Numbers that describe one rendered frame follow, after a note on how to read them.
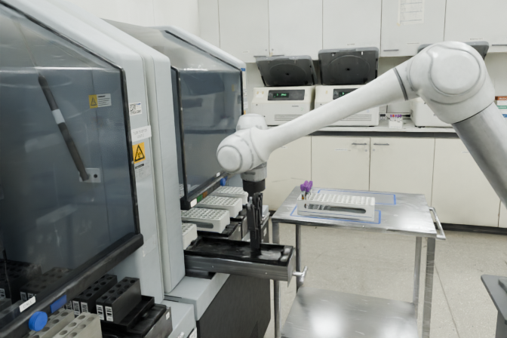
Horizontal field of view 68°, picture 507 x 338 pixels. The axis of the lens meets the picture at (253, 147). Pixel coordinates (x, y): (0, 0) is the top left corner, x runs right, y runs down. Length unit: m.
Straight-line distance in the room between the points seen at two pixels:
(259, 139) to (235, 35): 2.95
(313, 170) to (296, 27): 1.36
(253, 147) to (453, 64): 0.50
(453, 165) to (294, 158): 1.33
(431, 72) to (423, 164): 2.63
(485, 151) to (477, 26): 2.84
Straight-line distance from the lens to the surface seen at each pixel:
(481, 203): 3.68
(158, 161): 1.10
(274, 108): 3.51
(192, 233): 1.36
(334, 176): 3.52
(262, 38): 3.83
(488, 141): 1.00
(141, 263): 1.08
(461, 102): 0.95
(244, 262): 1.24
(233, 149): 0.99
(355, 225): 1.48
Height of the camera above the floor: 1.38
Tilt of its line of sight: 11 degrees down
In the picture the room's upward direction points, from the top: 2 degrees counter-clockwise
